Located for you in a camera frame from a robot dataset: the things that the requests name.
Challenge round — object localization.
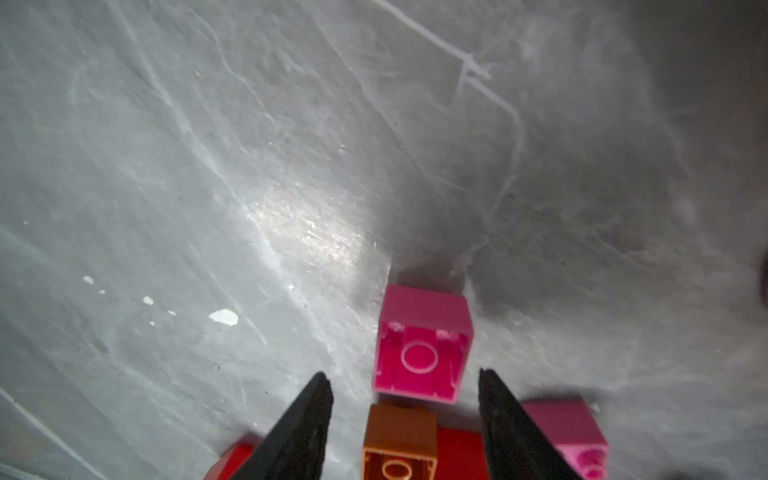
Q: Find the orange brown lego brick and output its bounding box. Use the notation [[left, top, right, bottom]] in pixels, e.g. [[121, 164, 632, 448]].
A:
[[361, 403, 438, 480]]

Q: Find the pink double lego brick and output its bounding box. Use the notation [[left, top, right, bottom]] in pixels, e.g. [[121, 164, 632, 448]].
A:
[[372, 284, 474, 404]]

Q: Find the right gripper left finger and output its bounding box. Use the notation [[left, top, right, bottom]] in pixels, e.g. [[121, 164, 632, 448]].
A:
[[232, 372, 333, 480]]

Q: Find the large red lego brick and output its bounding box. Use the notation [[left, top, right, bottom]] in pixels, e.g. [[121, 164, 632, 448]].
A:
[[203, 436, 261, 480]]

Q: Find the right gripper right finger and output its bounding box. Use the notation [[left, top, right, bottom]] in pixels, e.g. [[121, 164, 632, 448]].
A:
[[478, 369, 580, 480]]

